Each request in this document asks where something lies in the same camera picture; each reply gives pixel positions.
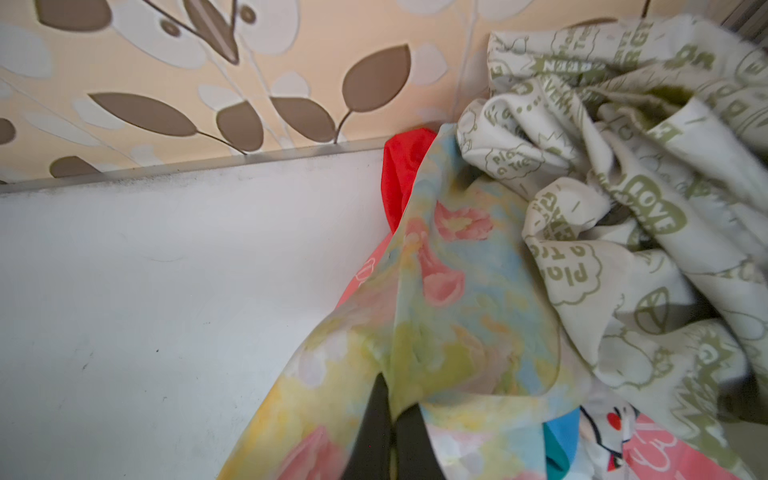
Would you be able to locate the red cloth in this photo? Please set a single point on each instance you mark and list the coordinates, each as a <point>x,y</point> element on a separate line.
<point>402,157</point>

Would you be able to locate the pink patterned cloth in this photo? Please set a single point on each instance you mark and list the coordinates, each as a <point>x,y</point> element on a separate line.
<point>653,452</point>

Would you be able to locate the pastel floral cloth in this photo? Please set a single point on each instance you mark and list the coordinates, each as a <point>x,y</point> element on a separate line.
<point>456,318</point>

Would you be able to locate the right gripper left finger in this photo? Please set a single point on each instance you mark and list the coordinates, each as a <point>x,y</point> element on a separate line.
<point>370,456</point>

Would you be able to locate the white green print cloth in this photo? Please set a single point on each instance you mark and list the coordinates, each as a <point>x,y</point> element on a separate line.
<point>641,148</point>

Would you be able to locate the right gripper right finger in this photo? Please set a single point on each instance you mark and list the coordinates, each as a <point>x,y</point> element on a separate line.
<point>415,457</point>

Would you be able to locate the rainbow cartoon cloth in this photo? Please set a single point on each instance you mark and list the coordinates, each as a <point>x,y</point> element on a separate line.
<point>589,442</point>

